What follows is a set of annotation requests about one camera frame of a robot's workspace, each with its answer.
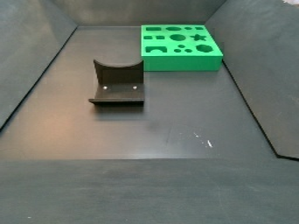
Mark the green shape-sorter block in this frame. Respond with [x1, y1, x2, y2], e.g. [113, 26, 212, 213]
[140, 24, 223, 72]

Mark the black curved holder stand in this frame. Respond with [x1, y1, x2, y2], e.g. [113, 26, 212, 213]
[88, 60, 145, 105]

